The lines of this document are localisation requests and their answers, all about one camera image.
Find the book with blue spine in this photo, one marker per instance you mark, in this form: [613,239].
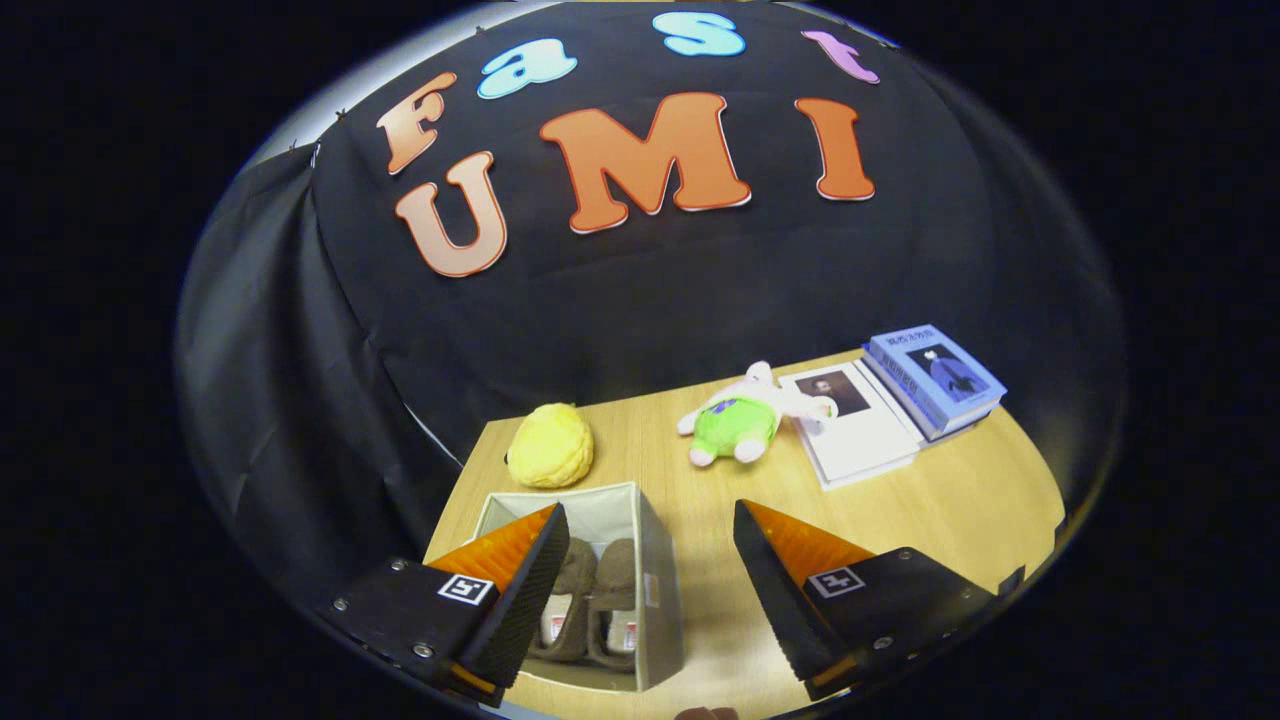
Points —
[905,405]

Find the white book with portrait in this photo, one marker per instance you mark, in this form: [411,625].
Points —
[865,430]

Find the green and pink plush toy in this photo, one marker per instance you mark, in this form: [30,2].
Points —
[735,420]

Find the blue book with figure cover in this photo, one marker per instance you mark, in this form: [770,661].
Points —
[940,375]

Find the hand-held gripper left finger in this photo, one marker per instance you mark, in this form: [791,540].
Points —
[520,600]

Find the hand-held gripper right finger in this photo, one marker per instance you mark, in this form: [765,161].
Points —
[780,600]

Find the grey fabric storage box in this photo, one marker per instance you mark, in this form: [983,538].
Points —
[660,600]

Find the brown fuzzy shoe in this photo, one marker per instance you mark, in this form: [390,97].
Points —
[572,590]
[615,580]

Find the yellow plush toy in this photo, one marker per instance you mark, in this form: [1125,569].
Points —
[550,445]

